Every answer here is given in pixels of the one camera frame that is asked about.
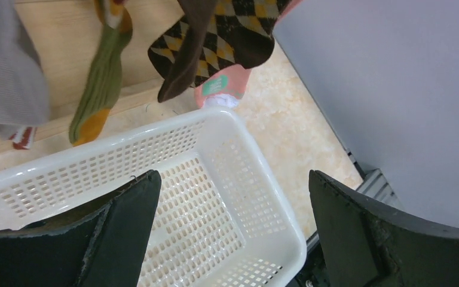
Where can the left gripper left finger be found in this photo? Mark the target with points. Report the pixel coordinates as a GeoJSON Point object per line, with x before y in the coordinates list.
{"type": "Point", "coordinates": [100, 243]}

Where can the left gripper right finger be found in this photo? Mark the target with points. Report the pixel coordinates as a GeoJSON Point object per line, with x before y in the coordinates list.
{"type": "Point", "coordinates": [368, 243]}

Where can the green striped sock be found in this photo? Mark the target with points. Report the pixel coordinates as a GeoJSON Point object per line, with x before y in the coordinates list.
{"type": "Point", "coordinates": [105, 77]}

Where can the wooden hanger rack frame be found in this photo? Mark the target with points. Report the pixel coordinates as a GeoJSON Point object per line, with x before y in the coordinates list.
{"type": "Point", "coordinates": [66, 35]}

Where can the white plastic mesh basket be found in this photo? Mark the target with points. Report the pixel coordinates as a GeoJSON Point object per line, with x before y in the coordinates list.
{"type": "Point", "coordinates": [221, 220]}

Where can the grey sock with red stripes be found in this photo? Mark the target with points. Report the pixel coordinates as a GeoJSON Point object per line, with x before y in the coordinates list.
{"type": "Point", "coordinates": [24, 93]}

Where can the pink sock with green patches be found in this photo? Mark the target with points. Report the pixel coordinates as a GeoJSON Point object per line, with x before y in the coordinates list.
{"type": "Point", "coordinates": [225, 87]}

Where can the brown yellow argyle sock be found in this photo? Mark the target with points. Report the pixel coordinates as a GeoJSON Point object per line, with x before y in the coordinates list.
{"type": "Point", "coordinates": [216, 52]}

